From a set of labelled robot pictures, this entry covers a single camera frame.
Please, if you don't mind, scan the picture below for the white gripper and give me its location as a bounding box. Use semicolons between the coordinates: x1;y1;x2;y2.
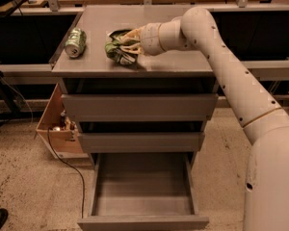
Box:
121;23;165;56

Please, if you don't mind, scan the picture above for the green jalapeno chip bag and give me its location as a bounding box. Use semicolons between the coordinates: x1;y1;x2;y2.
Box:
105;29;141;65

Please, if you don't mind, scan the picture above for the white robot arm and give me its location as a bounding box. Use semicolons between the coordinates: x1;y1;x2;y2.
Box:
120;7;289;231

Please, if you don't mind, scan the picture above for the grey drawer cabinet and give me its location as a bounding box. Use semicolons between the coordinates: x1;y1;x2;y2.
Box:
48;5;228;231

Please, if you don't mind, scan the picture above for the grey top drawer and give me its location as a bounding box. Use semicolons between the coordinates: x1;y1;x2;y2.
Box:
62;93;218;122

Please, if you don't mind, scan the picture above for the grey middle drawer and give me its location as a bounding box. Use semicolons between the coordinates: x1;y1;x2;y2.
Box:
78;121;204;153

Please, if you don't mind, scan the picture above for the open grey bottom drawer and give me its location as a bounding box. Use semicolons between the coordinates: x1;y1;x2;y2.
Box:
78;153;209;231

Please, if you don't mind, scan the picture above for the green soda can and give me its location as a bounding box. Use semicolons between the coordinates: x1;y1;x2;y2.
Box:
65;27;87;58

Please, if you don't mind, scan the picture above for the wooden box on floor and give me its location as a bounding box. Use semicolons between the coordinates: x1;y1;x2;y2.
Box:
36;84;87;159

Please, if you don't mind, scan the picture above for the black floor cable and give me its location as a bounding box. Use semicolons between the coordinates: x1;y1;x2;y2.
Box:
46;127;87;219

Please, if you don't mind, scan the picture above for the grey metal rail frame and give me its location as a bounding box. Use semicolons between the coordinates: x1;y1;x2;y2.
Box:
0;60;289;85

